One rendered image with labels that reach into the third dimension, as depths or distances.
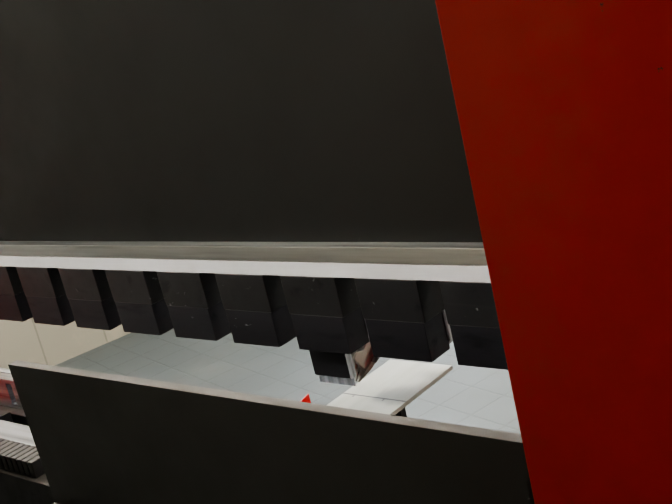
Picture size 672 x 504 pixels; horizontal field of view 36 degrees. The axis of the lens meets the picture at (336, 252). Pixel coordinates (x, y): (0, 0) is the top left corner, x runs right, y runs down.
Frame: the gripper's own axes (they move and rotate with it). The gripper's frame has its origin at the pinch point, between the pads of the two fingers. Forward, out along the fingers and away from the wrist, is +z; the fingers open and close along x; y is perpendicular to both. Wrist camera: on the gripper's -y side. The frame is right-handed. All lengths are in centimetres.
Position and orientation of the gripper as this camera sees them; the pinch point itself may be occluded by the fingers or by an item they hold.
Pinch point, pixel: (360, 376)
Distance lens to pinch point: 227.7
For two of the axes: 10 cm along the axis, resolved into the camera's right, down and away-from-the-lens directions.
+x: 6.9, 0.3, -7.2
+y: -6.8, -3.2, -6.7
